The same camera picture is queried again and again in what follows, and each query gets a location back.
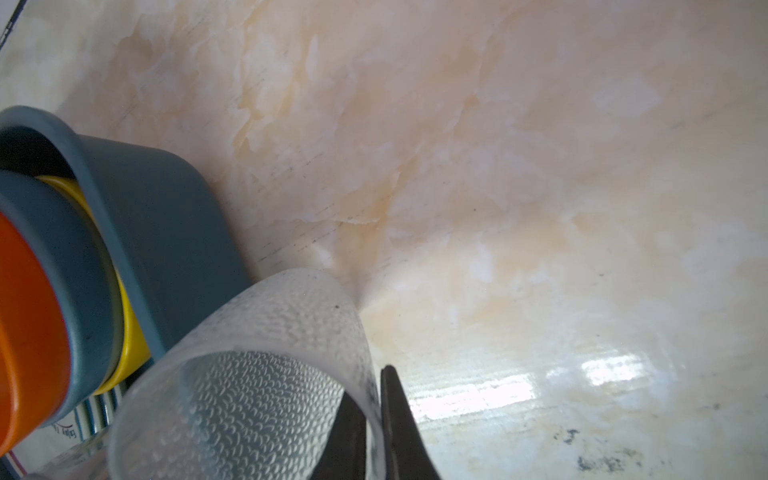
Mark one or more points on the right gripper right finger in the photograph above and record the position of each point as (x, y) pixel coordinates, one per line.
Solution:
(405, 454)

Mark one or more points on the orange bowl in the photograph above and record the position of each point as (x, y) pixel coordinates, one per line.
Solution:
(35, 352)

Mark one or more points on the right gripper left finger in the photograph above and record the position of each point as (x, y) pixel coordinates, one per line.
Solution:
(344, 456)

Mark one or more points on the clear cup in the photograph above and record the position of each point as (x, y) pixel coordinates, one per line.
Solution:
(86, 461)
(253, 391)

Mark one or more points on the blue bowl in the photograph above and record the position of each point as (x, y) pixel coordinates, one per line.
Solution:
(71, 252)

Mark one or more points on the teal plastic bin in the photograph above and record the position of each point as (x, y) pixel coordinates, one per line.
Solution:
(161, 222)

